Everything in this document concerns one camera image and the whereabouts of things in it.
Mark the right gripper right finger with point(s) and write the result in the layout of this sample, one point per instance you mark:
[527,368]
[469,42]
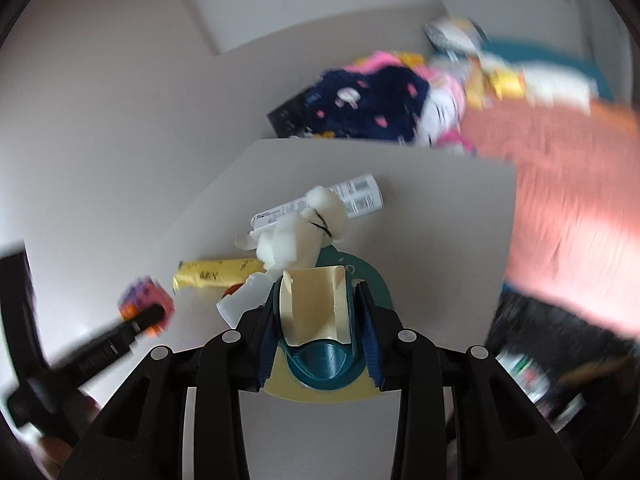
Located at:
[450,397]

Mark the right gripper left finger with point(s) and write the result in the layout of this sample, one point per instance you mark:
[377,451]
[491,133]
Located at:
[184,402]

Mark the white green AD bottle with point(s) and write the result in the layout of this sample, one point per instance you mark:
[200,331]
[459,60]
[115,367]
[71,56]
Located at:
[527,374]

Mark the purple orange foam cube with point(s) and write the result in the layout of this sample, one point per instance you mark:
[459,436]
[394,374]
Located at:
[142,294]

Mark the teal tape dispenser packaging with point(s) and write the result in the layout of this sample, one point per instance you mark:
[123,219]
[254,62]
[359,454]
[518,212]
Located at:
[319,358]

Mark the yellow snack wrapper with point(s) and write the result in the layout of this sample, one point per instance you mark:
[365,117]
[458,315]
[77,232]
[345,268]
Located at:
[217,273]

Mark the white tissue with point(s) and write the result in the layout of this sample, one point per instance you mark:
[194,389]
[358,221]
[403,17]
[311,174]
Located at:
[293,244]

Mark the white long cardboard box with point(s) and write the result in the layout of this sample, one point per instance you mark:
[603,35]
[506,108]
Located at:
[328,208]

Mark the orange red bottle cap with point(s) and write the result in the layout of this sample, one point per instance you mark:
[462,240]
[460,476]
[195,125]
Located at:
[232,289]

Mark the black trash bag bin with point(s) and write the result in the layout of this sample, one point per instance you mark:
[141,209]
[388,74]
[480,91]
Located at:
[594,373]

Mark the person's left hand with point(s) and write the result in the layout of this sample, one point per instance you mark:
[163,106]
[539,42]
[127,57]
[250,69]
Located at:
[52,453]

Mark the grey bedside table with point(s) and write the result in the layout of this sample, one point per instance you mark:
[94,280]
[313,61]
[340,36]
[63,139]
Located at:
[436,252]

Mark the pink bed sheet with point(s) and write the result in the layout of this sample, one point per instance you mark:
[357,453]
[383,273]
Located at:
[575,240]

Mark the pink white clothes pile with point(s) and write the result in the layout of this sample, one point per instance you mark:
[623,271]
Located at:
[438,126]

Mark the navy patterned fleece blanket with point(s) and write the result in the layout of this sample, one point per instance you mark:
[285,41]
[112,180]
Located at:
[383,106]

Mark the yellow polka dot cushion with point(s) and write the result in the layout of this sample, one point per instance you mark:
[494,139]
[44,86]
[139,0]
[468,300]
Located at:
[475,89]

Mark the yellow duck plush toy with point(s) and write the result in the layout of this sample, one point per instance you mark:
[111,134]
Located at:
[507,84]

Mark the teal pillow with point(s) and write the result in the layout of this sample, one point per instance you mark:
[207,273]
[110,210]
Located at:
[518,52]

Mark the patchwork checkered pillow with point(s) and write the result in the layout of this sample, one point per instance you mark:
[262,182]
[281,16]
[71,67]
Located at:
[455,36]

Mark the black wall socket panel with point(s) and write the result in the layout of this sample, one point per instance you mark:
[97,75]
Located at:
[291,119]

